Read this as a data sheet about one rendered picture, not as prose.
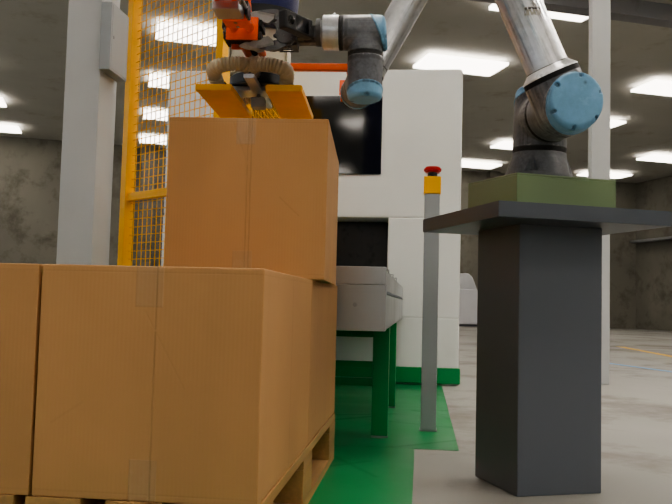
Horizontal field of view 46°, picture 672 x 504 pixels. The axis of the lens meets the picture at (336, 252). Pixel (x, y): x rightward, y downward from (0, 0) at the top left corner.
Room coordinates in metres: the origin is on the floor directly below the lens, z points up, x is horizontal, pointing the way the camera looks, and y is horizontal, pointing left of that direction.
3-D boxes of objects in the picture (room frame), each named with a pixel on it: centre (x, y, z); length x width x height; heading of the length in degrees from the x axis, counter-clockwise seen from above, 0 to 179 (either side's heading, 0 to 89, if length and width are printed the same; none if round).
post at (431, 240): (3.15, -0.38, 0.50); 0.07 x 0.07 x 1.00; 84
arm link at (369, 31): (2.00, -0.06, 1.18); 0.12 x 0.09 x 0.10; 87
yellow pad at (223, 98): (2.28, 0.33, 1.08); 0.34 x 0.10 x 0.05; 176
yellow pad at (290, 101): (2.27, 0.14, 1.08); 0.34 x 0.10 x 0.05; 176
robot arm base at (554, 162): (2.24, -0.57, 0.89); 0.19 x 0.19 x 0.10
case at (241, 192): (2.25, 0.21, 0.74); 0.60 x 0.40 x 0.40; 177
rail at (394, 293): (3.76, -0.27, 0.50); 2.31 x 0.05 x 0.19; 174
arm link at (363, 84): (2.01, -0.06, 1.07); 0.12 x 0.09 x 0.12; 6
